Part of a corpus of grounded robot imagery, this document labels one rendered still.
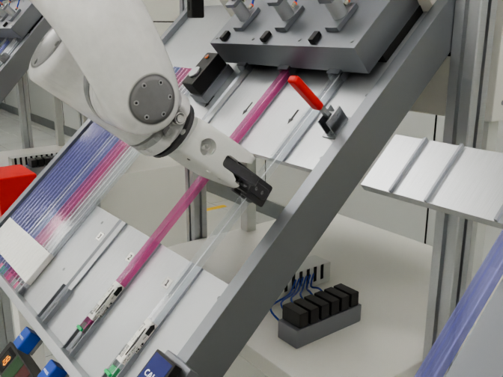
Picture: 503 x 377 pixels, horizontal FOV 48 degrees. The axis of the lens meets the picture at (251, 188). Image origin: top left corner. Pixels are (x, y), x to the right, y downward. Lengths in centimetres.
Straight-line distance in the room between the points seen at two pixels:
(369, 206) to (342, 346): 200
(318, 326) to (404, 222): 187
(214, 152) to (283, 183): 280
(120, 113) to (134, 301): 34
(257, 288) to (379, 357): 38
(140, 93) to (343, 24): 38
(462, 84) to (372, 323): 47
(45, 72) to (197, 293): 32
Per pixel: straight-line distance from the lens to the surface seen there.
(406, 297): 121
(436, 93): 104
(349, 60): 79
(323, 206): 71
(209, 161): 65
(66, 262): 98
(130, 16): 52
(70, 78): 58
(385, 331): 108
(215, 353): 68
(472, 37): 85
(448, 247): 91
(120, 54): 51
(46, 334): 86
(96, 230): 97
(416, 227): 281
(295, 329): 99
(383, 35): 81
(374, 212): 296
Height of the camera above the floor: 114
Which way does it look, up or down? 16 degrees down
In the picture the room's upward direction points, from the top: straight up
